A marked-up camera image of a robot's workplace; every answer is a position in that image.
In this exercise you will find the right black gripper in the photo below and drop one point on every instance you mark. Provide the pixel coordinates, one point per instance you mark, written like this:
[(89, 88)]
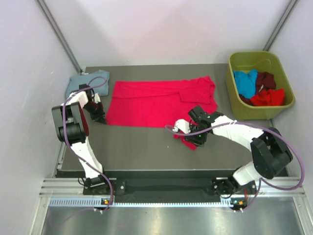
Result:
[(199, 142)]

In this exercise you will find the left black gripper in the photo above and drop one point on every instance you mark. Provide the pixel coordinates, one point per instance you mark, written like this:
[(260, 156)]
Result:
[(100, 117)]

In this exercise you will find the crimson red t-shirt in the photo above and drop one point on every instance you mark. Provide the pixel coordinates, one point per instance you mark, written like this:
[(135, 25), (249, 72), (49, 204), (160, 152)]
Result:
[(160, 103)]

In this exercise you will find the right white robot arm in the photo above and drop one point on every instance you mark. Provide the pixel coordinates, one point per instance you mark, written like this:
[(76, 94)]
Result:
[(270, 155)]

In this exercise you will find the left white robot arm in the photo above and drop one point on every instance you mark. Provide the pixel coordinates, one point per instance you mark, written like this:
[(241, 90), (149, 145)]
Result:
[(72, 128)]

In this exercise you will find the cyan blue t-shirt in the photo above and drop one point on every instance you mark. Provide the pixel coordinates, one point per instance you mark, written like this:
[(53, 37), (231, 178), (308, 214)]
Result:
[(246, 83)]

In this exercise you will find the olive green plastic bin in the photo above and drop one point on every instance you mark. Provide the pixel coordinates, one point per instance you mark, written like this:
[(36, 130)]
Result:
[(262, 61)]

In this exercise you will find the dark maroon t-shirt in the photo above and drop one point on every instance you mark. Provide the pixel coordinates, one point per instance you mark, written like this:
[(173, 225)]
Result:
[(265, 81)]

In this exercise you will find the bright red t-shirt in bin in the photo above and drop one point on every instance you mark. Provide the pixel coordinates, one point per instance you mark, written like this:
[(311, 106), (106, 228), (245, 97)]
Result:
[(269, 98)]

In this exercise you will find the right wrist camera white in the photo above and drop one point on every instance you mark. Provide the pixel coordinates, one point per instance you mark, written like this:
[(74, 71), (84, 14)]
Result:
[(181, 125)]

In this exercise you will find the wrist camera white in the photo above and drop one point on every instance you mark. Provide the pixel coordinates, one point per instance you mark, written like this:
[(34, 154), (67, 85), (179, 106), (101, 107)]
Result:
[(96, 98), (181, 125)]

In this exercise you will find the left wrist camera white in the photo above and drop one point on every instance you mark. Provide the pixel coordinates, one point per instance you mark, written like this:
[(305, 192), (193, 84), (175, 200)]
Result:
[(96, 98)]

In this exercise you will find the aluminium front rail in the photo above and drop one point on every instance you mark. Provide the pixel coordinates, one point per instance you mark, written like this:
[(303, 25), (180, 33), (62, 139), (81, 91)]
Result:
[(69, 187)]

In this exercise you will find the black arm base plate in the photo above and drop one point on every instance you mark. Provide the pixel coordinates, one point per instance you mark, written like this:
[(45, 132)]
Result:
[(176, 190)]

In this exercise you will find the grey slotted cable duct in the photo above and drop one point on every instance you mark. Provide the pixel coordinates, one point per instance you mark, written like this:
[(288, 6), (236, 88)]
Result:
[(102, 203)]

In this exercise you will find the left corner aluminium post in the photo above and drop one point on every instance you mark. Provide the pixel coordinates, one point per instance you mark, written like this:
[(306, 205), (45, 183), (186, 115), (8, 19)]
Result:
[(58, 33)]

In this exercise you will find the corner aluminium post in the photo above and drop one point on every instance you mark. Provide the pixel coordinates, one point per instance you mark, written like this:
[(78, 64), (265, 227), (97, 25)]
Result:
[(58, 33), (280, 24)]

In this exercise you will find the right corner aluminium post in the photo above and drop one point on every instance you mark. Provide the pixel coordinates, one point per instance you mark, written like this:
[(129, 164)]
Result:
[(280, 24)]

